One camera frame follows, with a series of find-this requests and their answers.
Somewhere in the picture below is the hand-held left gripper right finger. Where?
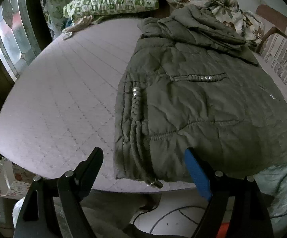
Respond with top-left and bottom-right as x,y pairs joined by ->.
184,147 -> 275,238

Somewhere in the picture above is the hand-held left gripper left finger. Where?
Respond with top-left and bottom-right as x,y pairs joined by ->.
14,147 -> 104,238

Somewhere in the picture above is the olive quilted jacket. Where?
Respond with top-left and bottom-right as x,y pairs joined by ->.
114,5 -> 287,189

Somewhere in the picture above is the bed with pink sheet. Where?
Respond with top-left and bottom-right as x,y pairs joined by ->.
0,17 -> 287,194

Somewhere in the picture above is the floral box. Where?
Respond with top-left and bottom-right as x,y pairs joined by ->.
0,159 -> 32,199

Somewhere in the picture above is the person's fluffy teal clothing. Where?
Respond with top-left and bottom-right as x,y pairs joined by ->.
254,160 -> 287,238

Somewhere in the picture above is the small beige cloth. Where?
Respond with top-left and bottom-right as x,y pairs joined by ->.
62,15 -> 94,40

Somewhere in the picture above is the floral curtain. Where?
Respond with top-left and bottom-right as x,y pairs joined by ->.
39,0 -> 67,39

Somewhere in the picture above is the leaf printed blanket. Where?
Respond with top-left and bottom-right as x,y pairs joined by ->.
138,0 -> 264,46

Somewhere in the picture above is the pink and brown headboard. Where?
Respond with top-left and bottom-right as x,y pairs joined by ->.
255,4 -> 287,54

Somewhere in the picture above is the floor cable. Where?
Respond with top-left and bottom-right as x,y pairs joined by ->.
131,205 -> 208,232

